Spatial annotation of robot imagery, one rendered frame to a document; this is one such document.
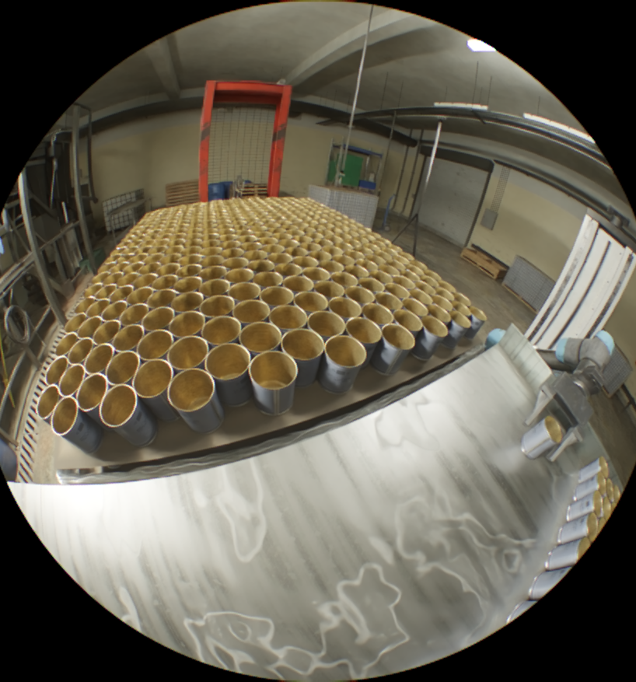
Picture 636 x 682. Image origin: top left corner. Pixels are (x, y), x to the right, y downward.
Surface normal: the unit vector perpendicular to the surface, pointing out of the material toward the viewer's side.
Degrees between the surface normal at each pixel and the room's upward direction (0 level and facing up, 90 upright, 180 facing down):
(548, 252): 90
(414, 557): 0
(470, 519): 0
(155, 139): 90
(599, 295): 90
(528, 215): 90
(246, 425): 2
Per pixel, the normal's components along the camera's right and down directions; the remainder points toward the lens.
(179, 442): 0.15, -0.70
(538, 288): -0.91, 0.17
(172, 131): 0.43, 0.65
